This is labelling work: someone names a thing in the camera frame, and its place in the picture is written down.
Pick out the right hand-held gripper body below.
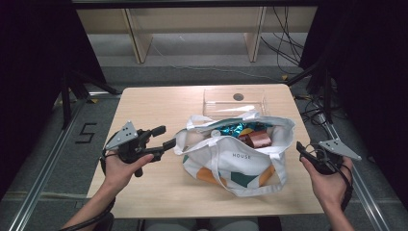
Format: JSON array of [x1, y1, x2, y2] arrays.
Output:
[[307, 138, 363, 176]]

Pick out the thin pale floor cable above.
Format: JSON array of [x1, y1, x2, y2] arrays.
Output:
[[150, 41, 283, 81]]

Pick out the metal floor rail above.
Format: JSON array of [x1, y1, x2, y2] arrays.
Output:
[[320, 115, 391, 231], [8, 95, 88, 231]]

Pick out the tangled black floor cables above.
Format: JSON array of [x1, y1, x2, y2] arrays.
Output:
[[294, 92, 331, 126]]

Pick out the left hand-held gripper cable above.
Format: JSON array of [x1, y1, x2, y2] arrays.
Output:
[[59, 148, 117, 231]]

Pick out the hanging black cable bundle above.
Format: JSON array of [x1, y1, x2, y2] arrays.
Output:
[[259, 6, 306, 75]]

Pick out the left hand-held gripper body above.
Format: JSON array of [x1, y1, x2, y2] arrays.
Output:
[[105, 120, 155, 178]]

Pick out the person's left hand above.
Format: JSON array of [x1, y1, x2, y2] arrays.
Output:
[[104, 153, 155, 194]]

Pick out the black tripod stand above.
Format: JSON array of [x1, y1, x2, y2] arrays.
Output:
[[61, 68, 122, 129], [285, 61, 335, 124]]

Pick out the black curtain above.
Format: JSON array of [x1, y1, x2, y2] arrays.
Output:
[[0, 0, 109, 200], [299, 0, 408, 210]]

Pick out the hand-held gripper cable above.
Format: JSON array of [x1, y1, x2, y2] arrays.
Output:
[[304, 143, 354, 213], [59, 148, 117, 231]]

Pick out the clear plastic box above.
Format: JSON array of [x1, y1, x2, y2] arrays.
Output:
[[201, 88, 268, 118]]

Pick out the person's right hand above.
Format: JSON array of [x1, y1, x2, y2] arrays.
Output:
[[299, 156, 354, 210]]

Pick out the brown carton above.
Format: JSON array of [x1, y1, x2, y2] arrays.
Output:
[[238, 129, 273, 149]]

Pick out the white patterned tote bag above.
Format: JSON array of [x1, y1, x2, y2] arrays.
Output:
[[172, 109, 296, 197]]

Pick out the right hand-held gripper cable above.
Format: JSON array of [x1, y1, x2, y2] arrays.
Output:
[[304, 143, 354, 213]]

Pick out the blue chips bag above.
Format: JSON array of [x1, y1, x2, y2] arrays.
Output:
[[215, 121, 268, 139]]

